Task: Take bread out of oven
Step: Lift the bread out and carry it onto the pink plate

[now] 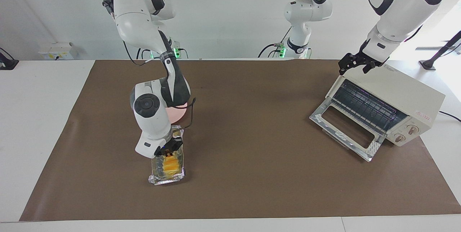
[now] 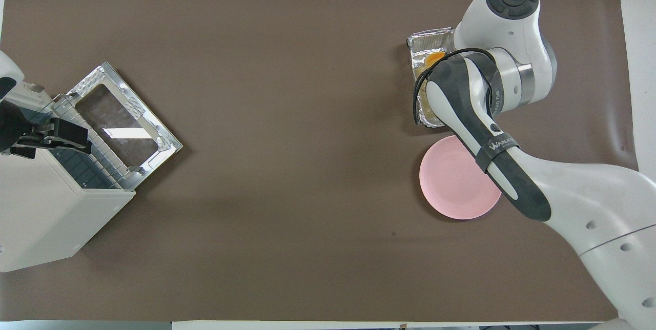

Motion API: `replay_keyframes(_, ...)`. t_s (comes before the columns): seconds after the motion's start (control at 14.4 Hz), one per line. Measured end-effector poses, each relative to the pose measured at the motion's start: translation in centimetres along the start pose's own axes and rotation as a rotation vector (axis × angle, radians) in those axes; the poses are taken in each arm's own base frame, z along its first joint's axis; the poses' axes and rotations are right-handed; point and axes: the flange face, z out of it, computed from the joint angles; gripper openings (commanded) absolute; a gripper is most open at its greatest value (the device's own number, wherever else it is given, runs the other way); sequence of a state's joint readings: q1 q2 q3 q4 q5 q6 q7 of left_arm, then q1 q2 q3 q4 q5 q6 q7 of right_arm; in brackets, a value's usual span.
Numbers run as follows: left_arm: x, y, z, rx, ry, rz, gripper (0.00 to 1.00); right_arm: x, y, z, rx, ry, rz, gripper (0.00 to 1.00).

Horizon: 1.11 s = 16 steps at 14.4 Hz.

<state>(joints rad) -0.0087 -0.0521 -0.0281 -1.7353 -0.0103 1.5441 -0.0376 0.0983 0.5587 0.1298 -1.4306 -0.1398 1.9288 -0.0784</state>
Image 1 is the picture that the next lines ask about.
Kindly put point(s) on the oven control knob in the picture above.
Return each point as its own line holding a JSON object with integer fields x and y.
{"x": 399, "y": 138}
{"x": 412, "y": 129}

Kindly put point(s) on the sliced yellow bread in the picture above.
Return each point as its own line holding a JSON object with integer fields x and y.
{"x": 171, "y": 165}

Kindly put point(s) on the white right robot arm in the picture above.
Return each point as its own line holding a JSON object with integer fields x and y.
{"x": 151, "y": 113}

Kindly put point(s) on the black clamp object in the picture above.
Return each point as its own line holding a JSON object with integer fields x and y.
{"x": 8, "y": 62}

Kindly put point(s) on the cream toaster oven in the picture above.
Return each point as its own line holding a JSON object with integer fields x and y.
{"x": 392, "y": 88}

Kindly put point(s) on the white wall socket box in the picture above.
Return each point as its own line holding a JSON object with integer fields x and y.
{"x": 57, "y": 51}

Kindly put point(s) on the glass oven door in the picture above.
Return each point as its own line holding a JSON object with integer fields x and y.
{"x": 345, "y": 131}

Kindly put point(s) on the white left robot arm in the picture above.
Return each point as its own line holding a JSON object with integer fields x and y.
{"x": 399, "y": 5}

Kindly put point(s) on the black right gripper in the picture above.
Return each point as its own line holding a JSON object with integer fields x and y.
{"x": 165, "y": 150}

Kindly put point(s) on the metal oven rack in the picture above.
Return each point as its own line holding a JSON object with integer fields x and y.
{"x": 367, "y": 104}

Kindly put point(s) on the brown table mat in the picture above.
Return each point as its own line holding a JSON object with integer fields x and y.
{"x": 252, "y": 178}

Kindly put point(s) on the pink round plate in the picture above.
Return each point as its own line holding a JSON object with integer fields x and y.
{"x": 178, "y": 115}

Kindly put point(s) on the black stand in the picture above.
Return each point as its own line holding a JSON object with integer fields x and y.
{"x": 441, "y": 50}

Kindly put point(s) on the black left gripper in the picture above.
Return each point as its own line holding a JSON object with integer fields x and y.
{"x": 363, "y": 53}

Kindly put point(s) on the aluminium foil tray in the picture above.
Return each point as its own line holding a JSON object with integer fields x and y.
{"x": 158, "y": 176}

